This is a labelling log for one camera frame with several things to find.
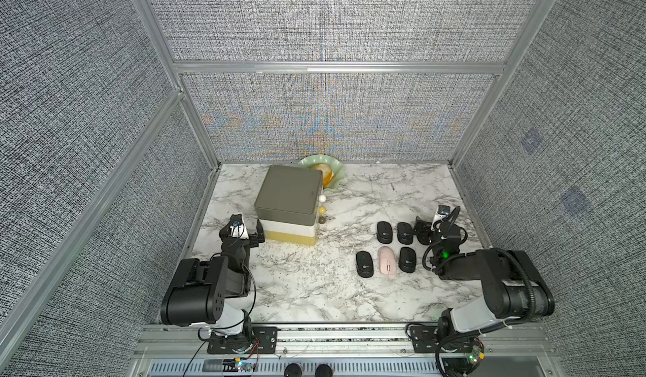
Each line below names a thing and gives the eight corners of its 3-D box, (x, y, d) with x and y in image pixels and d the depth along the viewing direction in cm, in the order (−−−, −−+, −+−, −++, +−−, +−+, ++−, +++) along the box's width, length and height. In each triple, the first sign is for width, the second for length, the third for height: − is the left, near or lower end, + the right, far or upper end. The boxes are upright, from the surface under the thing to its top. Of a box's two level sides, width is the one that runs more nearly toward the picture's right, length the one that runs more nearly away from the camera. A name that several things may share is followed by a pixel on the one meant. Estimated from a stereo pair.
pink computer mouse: (380, 274, 88) (382, 270, 85) (377, 250, 94) (378, 246, 91) (396, 274, 88) (399, 270, 85) (392, 250, 94) (394, 246, 91)
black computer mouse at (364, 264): (357, 277, 87) (357, 274, 85) (354, 253, 93) (355, 251, 91) (373, 277, 87) (374, 274, 85) (370, 253, 93) (371, 251, 91)
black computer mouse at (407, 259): (399, 271, 88) (400, 268, 86) (399, 248, 93) (400, 245, 92) (414, 274, 87) (416, 271, 86) (413, 251, 93) (415, 248, 91)
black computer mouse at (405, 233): (397, 242, 95) (398, 240, 93) (397, 224, 100) (398, 221, 99) (411, 245, 94) (413, 242, 93) (410, 226, 100) (412, 223, 98)
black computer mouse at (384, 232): (378, 243, 96) (379, 239, 93) (375, 224, 101) (376, 220, 99) (392, 243, 96) (394, 239, 93) (389, 224, 101) (390, 220, 99)
